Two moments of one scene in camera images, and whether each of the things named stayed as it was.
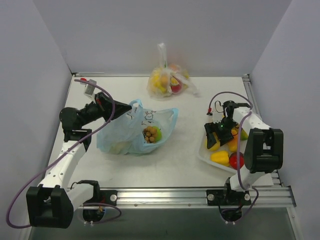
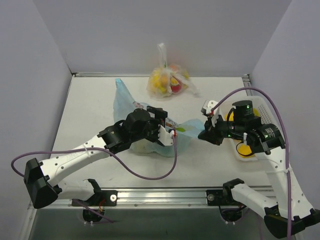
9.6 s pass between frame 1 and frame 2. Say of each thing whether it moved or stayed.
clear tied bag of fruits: stayed
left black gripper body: moved
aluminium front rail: stayed
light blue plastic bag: moved
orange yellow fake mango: moved
